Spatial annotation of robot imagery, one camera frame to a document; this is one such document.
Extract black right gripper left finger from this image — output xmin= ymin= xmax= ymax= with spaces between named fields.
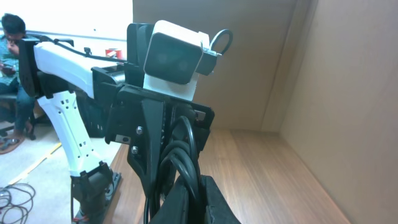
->
xmin=149 ymin=177 xmax=190 ymax=224

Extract loose cables on floor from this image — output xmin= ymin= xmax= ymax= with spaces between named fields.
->
xmin=0 ymin=182 xmax=37 ymax=224

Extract red can in background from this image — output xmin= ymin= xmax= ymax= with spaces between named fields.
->
xmin=105 ymin=49 xmax=123 ymax=59

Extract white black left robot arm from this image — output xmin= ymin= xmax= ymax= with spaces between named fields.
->
xmin=19 ymin=20 xmax=219 ymax=223

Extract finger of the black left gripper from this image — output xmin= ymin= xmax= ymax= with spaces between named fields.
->
xmin=127 ymin=99 xmax=164 ymax=197
xmin=163 ymin=102 xmax=200 ymax=194

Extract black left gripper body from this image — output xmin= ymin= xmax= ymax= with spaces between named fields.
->
xmin=105 ymin=85 xmax=215 ymax=152

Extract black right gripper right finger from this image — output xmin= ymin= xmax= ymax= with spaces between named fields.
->
xmin=200 ymin=175 xmax=241 ymax=224

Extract black cable bundle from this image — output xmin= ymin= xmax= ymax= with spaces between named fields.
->
xmin=142 ymin=115 xmax=201 ymax=224

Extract seated person in background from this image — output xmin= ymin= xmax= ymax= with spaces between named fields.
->
xmin=1 ymin=13 xmax=35 ymax=154

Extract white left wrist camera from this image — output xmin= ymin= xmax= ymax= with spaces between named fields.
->
xmin=143 ymin=20 xmax=220 ymax=101

